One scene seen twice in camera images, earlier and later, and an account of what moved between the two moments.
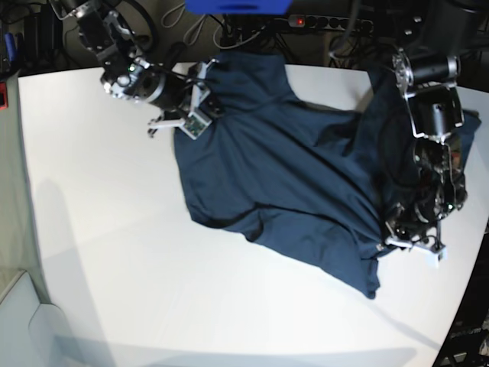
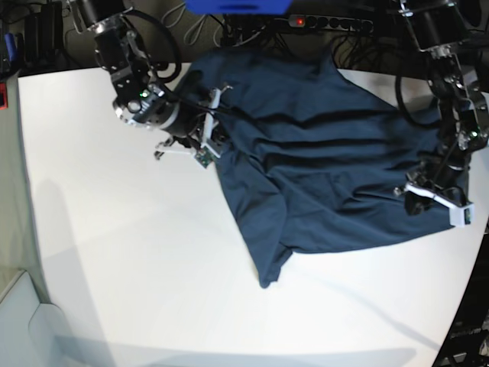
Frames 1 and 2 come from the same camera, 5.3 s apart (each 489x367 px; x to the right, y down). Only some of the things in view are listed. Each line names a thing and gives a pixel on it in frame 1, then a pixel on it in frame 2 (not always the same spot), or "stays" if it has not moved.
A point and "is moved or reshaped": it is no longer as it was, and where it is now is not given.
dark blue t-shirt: (325, 182) is moved or reshaped
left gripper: (196, 98) to (209, 141)
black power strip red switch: (363, 26) stays
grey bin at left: (32, 334) stays
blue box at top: (237, 7) stays
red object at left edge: (4, 100) stays
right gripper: (407, 231) to (420, 189)
